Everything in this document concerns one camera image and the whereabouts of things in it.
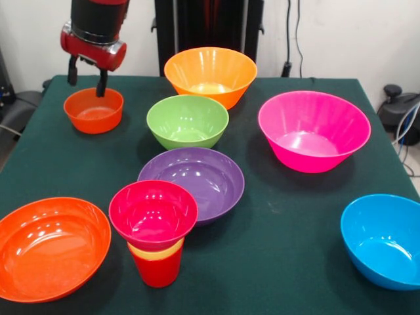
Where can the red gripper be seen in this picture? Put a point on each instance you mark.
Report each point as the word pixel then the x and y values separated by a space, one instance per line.
pixel 92 54

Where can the small orange bowl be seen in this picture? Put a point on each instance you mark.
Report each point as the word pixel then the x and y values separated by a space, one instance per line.
pixel 92 115

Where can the small crimson bowl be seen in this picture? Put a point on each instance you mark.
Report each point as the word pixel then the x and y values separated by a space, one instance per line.
pixel 154 213

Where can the purple bowl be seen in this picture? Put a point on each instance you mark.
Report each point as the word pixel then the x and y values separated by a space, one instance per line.
pixel 210 177

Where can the stack of yellow cups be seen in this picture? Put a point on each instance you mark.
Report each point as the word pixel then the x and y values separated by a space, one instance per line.
pixel 157 252

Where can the red cup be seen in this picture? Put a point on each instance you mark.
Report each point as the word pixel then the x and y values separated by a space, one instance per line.
pixel 157 272

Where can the black chair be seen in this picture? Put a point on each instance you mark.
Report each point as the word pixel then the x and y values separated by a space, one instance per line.
pixel 23 105

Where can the green bowl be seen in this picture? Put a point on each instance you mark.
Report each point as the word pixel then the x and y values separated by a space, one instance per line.
pixel 187 121

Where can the large light orange bowl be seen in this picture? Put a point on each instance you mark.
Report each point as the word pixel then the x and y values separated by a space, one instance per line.
pixel 210 72

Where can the large red-orange bowl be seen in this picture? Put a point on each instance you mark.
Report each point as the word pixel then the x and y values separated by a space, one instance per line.
pixel 49 252

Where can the large magenta bowl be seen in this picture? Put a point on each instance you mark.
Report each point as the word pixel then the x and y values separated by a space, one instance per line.
pixel 315 131

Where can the dark green table cloth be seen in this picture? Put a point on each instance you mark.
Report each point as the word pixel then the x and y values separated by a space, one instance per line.
pixel 289 197

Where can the blue bowl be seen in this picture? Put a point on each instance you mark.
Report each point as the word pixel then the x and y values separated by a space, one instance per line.
pixel 384 243

